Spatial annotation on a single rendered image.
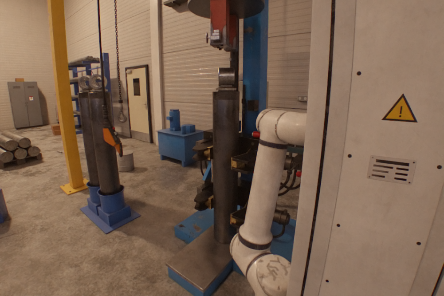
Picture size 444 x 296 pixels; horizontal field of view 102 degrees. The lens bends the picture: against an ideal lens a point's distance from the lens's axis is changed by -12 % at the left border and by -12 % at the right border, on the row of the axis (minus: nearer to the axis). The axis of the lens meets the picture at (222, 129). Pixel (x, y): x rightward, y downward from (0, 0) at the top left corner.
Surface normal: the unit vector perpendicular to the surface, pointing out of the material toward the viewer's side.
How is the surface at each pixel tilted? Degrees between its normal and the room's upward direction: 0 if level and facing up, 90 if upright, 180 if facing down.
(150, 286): 0
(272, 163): 85
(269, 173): 85
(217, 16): 90
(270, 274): 9
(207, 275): 0
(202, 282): 0
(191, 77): 90
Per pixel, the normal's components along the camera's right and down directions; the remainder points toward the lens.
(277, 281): 0.01, -0.93
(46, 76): 0.81, 0.11
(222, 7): -0.23, 0.19
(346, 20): -0.48, 0.17
